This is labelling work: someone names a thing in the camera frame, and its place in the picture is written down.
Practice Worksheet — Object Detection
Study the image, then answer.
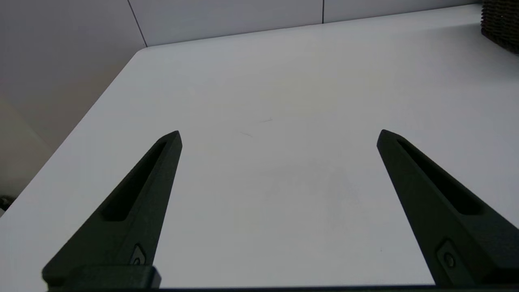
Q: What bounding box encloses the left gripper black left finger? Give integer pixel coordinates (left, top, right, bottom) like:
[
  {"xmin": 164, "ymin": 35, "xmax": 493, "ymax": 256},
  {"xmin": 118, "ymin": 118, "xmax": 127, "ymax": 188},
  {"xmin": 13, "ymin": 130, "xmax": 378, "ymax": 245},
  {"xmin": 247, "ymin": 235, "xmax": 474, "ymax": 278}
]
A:
[{"xmin": 41, "ymin": 130, "xmax": 183, "ymax": 290}]

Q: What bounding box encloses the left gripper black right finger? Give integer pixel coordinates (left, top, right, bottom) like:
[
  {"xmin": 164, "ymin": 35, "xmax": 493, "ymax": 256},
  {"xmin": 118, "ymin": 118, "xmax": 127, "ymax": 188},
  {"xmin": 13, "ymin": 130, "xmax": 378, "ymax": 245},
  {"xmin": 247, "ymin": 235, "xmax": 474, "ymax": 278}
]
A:
[{"xmin": 376, "ymin": 129, "xmax": 519, "ymax": 290}]

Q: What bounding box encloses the dark brown wicker basket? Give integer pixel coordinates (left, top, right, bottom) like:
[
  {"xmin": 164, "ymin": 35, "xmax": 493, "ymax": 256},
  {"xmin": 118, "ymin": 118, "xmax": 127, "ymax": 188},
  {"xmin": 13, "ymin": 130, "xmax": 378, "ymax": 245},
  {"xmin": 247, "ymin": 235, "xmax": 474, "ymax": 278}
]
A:
[{"xmin": 480, "ymin": 0, "xmax": 519, "ymax": 54}]

